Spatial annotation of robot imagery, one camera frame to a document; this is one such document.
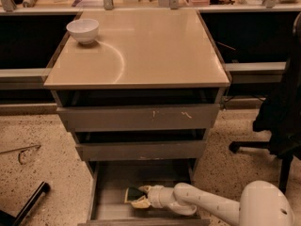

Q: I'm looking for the grey top drawer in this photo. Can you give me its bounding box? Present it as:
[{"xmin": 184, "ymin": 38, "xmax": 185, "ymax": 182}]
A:
[{"xmin": 57, "ymin": 104, "xmax": 219, "ymax": 132}]

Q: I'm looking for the black office chair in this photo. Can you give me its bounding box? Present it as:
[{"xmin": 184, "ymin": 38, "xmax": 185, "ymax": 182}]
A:
[{"xmin": 229, "ymin": 13, "xmax": 301, "ymax": 193}]

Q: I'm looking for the black chair leg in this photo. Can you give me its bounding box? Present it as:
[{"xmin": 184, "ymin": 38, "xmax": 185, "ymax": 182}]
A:
[{"xmin": 0, "ymin": 182, "xmax": 50, "ymax": 226}]

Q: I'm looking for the open grey bottom drawer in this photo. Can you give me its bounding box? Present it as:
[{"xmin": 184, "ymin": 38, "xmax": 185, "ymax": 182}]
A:
[{"xmin": 78, "ymin": 159, "xmax": 210, "ymax": 226}]

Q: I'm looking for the green and yellow sponge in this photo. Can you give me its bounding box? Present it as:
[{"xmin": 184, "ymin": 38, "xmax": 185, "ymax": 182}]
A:
[{"xmin": 124, "ymin": 187, "xmax": 145, "ymax": 203}]

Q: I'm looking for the white ceramic bowl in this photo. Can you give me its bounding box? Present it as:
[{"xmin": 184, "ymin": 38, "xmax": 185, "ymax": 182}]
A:
[{"xmin": 67, "ymin": 19, "xmax": 99, "ymax": 44}]

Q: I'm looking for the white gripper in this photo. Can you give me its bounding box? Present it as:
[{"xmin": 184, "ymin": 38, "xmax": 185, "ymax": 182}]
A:
[{"xmin": 131, "ymin": 186, "xmax": 165, "ymax": 209}]

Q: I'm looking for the grey middle drawer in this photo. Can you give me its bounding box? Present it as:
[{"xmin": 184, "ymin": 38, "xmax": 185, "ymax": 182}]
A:
[{"xmin": 75, "ymin": 140, "xmax": 206, "ymax": 161}]

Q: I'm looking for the cable on floor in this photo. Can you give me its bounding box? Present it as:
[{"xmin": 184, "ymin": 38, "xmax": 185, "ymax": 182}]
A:
[{"xmin": 0, "ymin": 144, "xmax": 42, "ymax": 167}]

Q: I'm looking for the grey drawer cabinet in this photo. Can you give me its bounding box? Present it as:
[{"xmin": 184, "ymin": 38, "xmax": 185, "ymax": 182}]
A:
[{"xmin": 43, "ymin": 8, "xmax": 231, "ymax": 226}]

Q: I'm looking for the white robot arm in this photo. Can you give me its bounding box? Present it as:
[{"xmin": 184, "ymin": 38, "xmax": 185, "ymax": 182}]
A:
[{"xmin": 124, "ymin": 181, "xmax": 294, "ymax": 226}]

